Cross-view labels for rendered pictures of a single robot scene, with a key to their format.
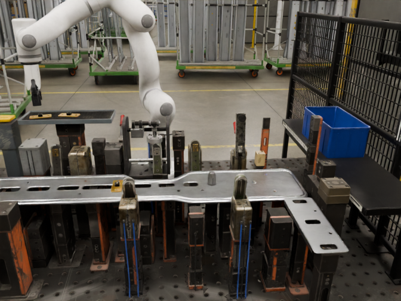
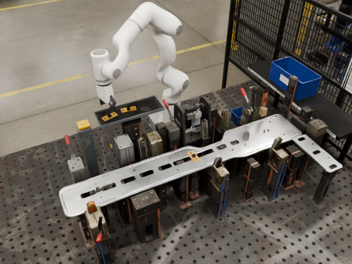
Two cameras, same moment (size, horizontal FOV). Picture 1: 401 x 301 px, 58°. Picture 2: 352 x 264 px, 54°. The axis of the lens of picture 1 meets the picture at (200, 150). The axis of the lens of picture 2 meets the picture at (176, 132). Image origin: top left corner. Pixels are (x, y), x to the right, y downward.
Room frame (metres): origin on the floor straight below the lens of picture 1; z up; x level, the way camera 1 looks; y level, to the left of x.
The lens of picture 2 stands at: (-0.04, 0.86, 2.31)
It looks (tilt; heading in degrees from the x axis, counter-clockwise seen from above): 41 degrees down; 339
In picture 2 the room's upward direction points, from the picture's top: straight up
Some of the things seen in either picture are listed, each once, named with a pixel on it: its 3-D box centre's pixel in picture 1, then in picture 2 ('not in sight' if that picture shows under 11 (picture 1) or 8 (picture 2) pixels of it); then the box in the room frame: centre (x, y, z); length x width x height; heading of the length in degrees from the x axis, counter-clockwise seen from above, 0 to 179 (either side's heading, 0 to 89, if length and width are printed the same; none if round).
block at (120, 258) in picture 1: (120, 220); (191, 174); (1.16, 0.30, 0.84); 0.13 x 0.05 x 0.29; 5
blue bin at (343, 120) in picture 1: (332, 130); (293, 77); (1.50, -0.58, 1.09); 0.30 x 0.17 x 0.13; 5
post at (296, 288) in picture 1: (299, 249); (301, 164); (1.00, -0.34, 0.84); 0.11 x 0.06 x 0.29; 5
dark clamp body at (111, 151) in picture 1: (117, 187); (172, 150); (1.34, 0.35, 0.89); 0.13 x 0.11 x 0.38; 5
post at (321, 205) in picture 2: (320, 289); (323, 185); (0.82, -0.35, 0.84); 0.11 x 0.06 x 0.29; 5
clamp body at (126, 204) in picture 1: (132, 245); (218, 190); (0.98, 0.22, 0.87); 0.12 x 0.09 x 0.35; 5
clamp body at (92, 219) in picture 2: not in sight; (101, 239); (0.91, 0.87, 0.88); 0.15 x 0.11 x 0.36; 5
